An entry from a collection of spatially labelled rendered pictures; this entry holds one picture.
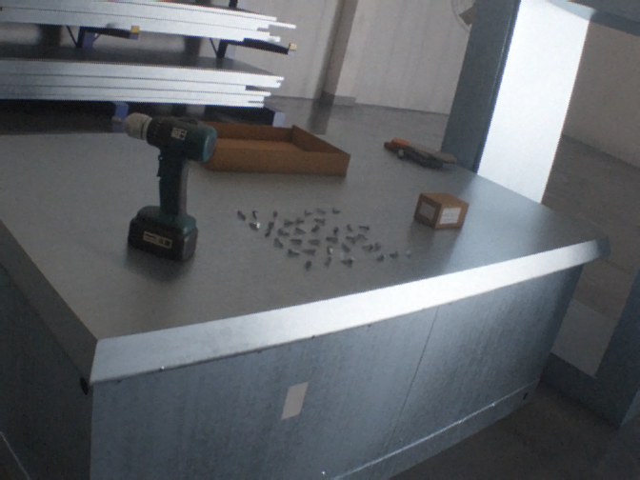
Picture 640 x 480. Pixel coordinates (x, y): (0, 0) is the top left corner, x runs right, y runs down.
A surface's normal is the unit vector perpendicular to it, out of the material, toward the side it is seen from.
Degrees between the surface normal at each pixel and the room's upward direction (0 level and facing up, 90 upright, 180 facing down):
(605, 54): 90
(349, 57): 90
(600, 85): 90
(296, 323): 68
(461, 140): 90
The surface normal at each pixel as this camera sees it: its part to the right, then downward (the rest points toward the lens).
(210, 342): 0.71, 0.00
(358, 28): 0.63, 0.39
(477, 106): -0.74, 0.04
